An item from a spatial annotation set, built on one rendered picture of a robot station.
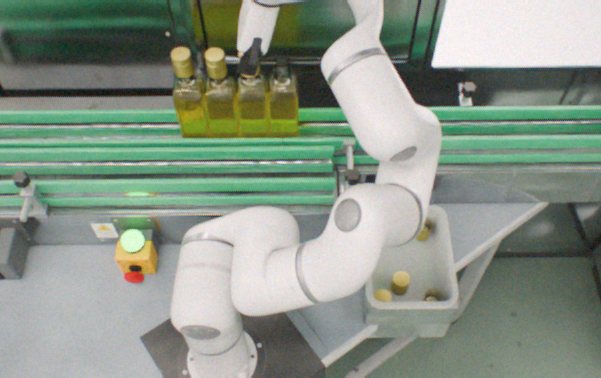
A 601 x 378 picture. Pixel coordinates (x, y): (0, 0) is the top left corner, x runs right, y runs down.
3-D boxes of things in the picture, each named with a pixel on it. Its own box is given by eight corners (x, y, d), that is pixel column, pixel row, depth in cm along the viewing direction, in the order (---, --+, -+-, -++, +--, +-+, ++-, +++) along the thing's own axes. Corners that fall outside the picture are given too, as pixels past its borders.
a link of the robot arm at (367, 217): (343, 298, 94) (436, 277, 87) (293, 309, 82) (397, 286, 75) (321, 205, 96) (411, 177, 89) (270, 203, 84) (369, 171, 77)
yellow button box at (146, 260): (160, 245, 140) (153, 228, 133) (156, 277, 136) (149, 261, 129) (127, 245, 140) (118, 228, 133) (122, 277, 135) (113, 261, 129)
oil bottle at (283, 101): (299, 138, 139) (298, 67, 121) (298, 159, 136) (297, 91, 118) (272, 137, 139) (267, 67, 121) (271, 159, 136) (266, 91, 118)
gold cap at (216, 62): (227, 64, 118) (225, 46, 114) (226, 79, 116) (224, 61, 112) (208, 64, 118) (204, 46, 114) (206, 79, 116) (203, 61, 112)
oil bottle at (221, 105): (244, 139, 139) (234, 69, 121) (243, 161, 136) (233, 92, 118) (217, 139, 139) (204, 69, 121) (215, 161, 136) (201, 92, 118)
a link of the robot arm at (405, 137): (274, 120, 88) (328, 132, 100) (343, 262, 82) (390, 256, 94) (372, 47, 81) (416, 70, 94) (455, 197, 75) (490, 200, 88)
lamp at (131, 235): (146, 233, 133) (143, 226, 130) (143, 253, 130) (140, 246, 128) (124, 234, 133) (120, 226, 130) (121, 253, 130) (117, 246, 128)
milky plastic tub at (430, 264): (438, 224, 142) (445, 203, 135) (452, 323, 130) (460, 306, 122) (358, 225, 142) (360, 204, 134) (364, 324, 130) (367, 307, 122)
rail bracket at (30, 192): (55, 208, 130) (32, 170, 119) (48, 241, 126) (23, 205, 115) (35, 208, 130) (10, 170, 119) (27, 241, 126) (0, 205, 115)
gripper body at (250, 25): (245, -44, 103) (233, 10, 112) (242, 1, 97) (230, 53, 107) (292, -34, 105) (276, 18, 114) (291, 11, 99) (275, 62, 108)
